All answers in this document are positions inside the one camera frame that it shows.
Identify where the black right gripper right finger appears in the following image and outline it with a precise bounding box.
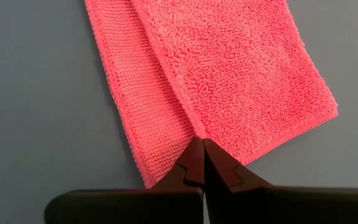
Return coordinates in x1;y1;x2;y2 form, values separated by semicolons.
203;139;358;224

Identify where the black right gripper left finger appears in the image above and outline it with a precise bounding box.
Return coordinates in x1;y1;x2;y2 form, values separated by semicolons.
44;136;206;224

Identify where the pink terry towel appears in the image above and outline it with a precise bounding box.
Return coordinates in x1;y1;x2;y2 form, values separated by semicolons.
84;0;339;190

